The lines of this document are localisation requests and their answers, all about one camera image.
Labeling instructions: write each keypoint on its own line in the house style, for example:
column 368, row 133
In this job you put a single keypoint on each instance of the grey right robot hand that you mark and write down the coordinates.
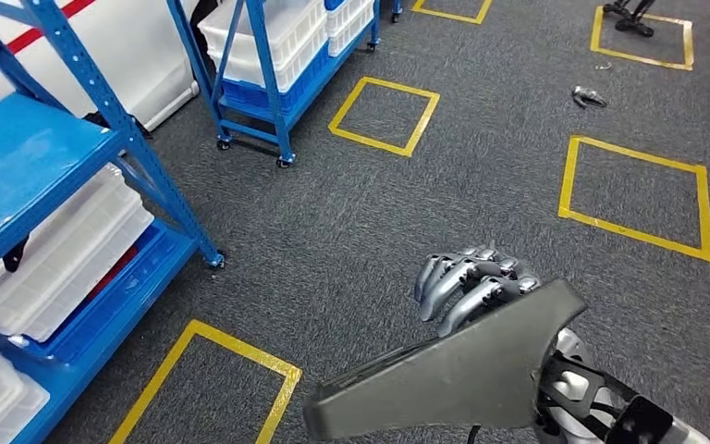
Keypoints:
column 471, row 282

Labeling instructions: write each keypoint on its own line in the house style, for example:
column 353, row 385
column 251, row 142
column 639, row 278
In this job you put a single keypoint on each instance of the black plastic car part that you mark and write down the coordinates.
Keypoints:
column 453, row 380

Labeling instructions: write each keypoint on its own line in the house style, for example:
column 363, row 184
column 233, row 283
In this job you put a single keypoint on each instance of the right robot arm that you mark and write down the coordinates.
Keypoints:
column 570, row 343

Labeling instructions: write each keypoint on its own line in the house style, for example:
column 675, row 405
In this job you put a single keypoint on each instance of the blue metal shelf rack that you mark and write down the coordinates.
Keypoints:
column 272, row 92
column 18, row 165

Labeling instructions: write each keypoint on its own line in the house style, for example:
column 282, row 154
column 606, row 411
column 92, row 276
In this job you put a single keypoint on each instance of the yellow floor tape square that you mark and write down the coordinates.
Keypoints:
column 401, row 88
column 245, row 349

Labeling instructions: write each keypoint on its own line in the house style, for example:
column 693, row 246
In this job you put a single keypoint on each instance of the small grey metal clamp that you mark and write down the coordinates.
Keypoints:
column 588, row 97

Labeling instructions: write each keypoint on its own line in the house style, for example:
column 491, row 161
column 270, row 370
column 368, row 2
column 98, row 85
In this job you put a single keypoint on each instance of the blue plastic crate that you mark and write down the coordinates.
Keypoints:
column 309, row 92
column 116, row 312

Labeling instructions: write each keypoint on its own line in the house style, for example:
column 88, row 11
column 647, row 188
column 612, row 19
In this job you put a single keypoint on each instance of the tiny grey clip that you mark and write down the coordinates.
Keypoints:
column 603, row 65

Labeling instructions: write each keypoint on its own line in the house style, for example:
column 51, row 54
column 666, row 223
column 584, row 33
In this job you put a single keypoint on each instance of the black wheeled stand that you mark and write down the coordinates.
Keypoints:
column 634, row 21

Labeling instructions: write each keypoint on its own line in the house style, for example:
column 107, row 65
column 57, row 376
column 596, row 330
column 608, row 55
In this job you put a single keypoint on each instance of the red object inside crate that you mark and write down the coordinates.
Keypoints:
column 116, row 269

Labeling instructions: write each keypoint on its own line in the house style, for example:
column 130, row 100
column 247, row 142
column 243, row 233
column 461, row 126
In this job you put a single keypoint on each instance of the white car with red stripe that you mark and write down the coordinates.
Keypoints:
column 134, row 61

